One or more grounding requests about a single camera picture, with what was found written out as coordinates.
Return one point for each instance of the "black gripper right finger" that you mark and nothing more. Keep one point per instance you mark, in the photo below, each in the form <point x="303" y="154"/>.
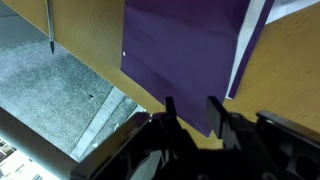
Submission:
<point x="216" y="115"/>

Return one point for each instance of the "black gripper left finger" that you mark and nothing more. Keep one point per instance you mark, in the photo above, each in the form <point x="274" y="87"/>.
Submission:
<point x="170" y="109"/>

